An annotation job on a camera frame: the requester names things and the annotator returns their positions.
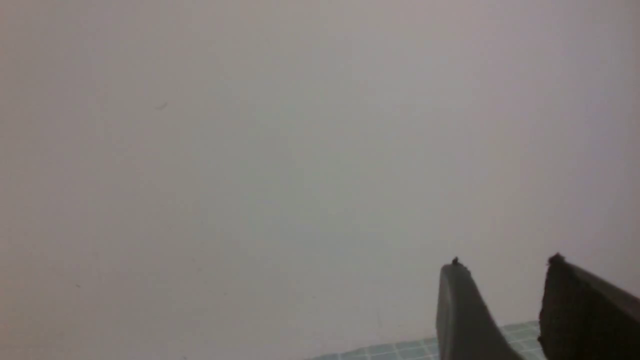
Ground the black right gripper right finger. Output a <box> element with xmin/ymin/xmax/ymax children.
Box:
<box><xmin>538</xmin><ymin>254</ymin><xmax>640</xmax><ymax>360</ymax></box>

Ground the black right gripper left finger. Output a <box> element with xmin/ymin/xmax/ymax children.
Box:
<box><xmin>436</xmin><ymin>257</ymin><xmax>522</xmax><ymax>360</ymax></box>

